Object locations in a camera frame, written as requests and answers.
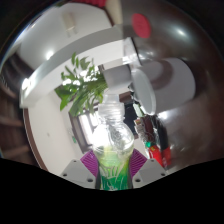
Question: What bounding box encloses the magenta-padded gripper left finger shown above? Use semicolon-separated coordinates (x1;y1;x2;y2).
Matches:
59;149;100;190

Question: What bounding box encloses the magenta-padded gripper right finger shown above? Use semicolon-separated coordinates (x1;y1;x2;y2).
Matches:
129;149;169;189

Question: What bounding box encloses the clear bottle with green label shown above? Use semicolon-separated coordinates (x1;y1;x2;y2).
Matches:
91;94;136;192

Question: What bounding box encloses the potted plant in white pot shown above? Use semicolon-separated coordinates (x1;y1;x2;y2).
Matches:
54;52;134;118

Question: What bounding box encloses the flat round red coaster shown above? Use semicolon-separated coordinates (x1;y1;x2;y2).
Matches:
130;12;153;39

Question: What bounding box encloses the red carpeted staircase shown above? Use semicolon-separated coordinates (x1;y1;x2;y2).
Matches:
71;0;108;8

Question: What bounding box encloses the white wall radiator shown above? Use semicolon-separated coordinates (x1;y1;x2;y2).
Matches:
62;11;79;36

